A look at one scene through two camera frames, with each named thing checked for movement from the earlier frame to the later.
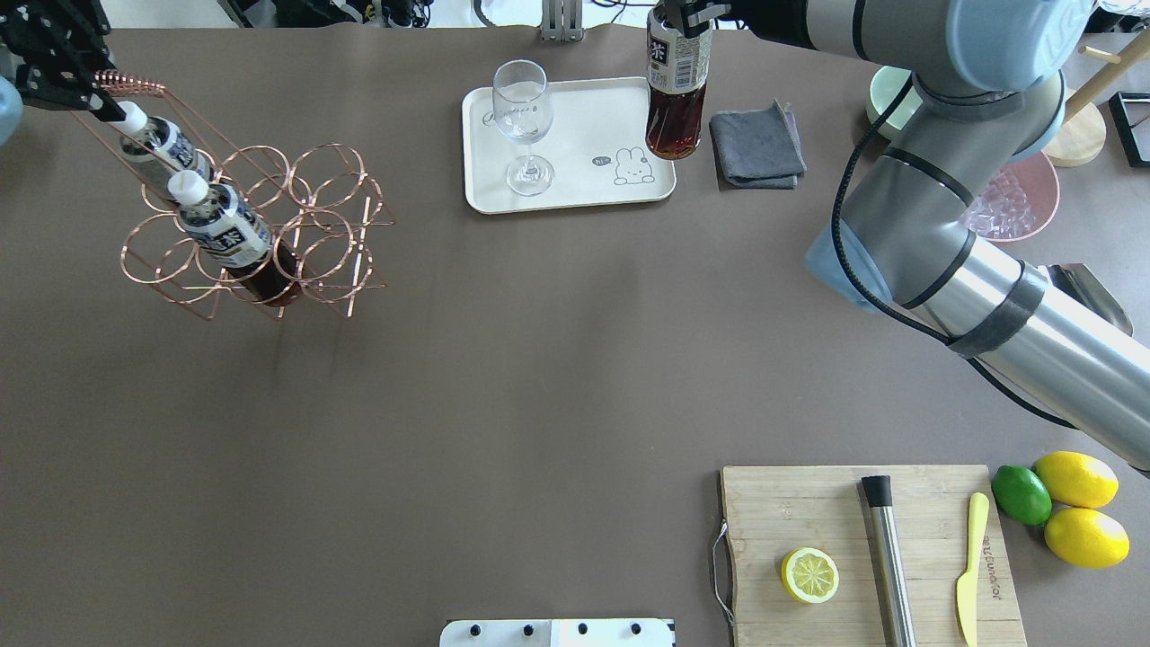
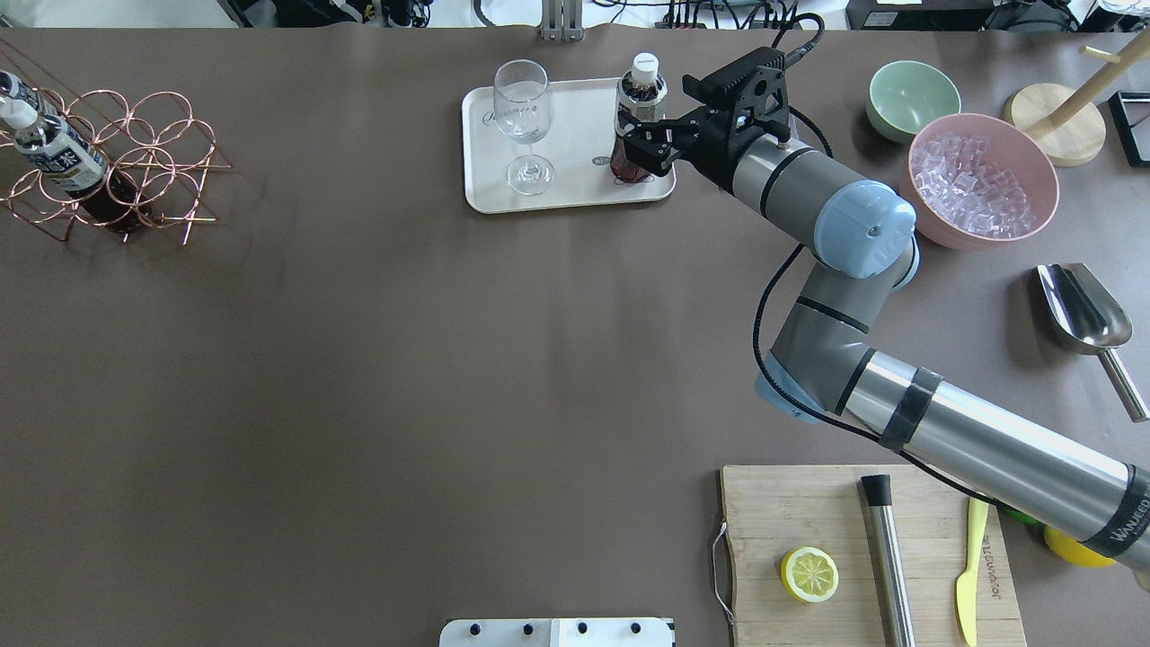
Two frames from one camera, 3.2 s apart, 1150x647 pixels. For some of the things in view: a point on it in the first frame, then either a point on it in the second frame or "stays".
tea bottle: x=677 y=70 -> x=641 y=95
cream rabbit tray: x=596 y=148 stays
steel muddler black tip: x=878 y=489 stays
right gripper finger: x=697 y=16 -> x=733 y=97
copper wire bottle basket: x=260 y=225 -> x=158 y=155
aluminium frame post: x=562 y=21 stays
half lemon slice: x=809 y=574 stays
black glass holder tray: x=1130 y=112 stays
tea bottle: x=230 y=234 -> x=63 y=159
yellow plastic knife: x=967 y=593 stays
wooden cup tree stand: x=1083 y=132 stays
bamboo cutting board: x=772 y=511 stays
